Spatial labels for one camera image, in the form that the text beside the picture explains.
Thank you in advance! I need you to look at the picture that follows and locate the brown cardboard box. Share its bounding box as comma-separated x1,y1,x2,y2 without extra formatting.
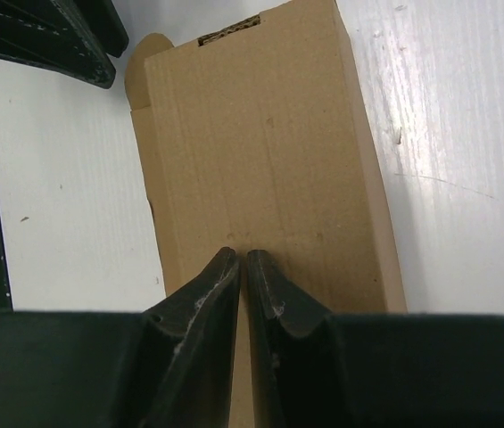
125,1,407,427

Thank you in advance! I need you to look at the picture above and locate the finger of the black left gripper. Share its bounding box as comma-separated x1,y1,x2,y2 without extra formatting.
0,0,115,88
45,0,129,59

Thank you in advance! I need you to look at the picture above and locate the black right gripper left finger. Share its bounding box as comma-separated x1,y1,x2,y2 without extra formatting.
0,247,240,427

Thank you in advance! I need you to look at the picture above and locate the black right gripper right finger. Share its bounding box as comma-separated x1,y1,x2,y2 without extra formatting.
247,250,504,427

